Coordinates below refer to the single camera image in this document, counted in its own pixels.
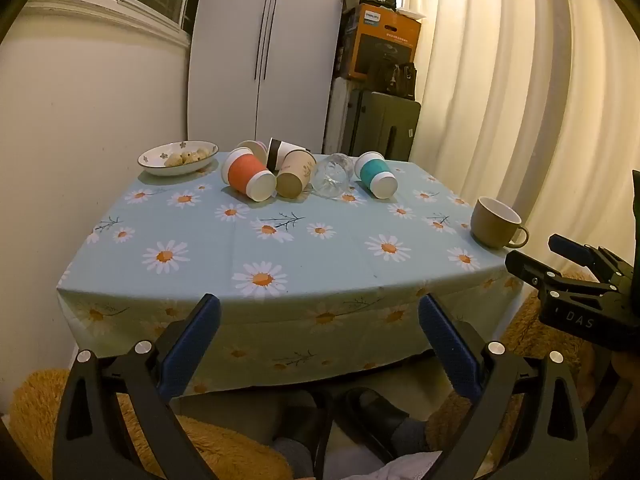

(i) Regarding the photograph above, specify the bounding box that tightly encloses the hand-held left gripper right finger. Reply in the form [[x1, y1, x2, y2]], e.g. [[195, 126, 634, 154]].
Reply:
[[417, 292, 592, 480]]

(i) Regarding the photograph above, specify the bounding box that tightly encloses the clear glass cup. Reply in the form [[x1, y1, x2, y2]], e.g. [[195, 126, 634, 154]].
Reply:
[[312, 152, 356, 197]]

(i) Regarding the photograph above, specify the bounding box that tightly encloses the black slipper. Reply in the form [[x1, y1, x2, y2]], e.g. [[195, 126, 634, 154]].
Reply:
[[277, 391, 333, 458], [344, 389, 418, 463]]

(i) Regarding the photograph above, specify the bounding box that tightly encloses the black handbag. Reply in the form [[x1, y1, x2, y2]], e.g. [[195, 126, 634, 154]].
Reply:
[[367, 61, 418, 101]]

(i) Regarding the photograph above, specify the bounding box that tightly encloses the dark wardrobe handle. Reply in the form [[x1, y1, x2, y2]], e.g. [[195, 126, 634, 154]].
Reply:
[[253, 0, 274, 80], [260, 0, 281, 81]]

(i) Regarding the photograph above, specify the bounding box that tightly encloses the white appliance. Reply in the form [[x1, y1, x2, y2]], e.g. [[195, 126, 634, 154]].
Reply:
[[323, 77, 354, 156]]

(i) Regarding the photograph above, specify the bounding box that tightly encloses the brown fluffy blanket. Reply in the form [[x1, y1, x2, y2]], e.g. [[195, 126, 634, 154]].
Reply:
[[9, 267, 623, 480]]

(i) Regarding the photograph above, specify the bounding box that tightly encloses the pale pink paper cup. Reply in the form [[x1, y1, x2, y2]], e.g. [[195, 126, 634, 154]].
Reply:
[[236, 140, 270, 162]]

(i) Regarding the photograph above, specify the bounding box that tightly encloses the teal paper cup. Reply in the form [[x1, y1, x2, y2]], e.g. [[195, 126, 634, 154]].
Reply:
[[354, 151, 397, 199]]

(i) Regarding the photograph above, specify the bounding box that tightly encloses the white flower print bowl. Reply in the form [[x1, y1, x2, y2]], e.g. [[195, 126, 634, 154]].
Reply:
[[137, 140, 220, 177]]

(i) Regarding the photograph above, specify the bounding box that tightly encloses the cream curtain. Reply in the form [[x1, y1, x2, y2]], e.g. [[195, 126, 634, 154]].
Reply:
[[390, 0, 640, 283]]

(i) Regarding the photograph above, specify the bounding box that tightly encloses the orange cardboard box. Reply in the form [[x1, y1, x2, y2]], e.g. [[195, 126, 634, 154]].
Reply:
[[336, 2, 422, 82]]

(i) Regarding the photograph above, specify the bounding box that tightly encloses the brown ceramic mug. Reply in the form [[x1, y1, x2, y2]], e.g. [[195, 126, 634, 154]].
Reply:
[[470, 196, 530, 250]]

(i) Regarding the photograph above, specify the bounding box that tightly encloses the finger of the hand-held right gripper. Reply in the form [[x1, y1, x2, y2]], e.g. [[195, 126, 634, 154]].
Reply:
[[504, 250, 622, 306], [547, 233, 626, 275]]

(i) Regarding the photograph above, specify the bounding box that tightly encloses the black and white paper cup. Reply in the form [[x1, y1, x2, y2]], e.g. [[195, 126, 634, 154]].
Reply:
[[266, 137, 310, 172]]

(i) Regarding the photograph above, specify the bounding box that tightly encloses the pile of pale biscuits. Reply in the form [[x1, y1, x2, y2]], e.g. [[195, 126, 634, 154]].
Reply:
[[164, 143, 216, 168]]

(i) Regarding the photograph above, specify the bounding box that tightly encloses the dark green suitcase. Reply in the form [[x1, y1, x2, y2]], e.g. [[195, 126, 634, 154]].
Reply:
[[345, 89, 422, 162]]

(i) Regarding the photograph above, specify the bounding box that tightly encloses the white wardrobe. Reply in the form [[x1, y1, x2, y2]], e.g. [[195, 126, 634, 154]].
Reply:
[[186, 0, 352, 157]]

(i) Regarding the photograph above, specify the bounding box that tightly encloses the orange paper cup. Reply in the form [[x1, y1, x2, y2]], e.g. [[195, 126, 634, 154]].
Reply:
[[221, 147, 277, 203]]

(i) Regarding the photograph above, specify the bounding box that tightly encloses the beige paper cup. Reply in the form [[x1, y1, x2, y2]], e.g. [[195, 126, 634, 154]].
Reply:
[[275, 149, 318, 199]]

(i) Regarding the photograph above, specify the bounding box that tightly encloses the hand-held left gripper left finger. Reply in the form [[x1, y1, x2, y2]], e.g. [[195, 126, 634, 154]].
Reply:
[[52, 292, 223, 480]]

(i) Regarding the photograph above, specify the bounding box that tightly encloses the blue daisy print tablecloth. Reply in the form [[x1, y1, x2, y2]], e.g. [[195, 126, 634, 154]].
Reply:
[[56, 152, 526, 401]]

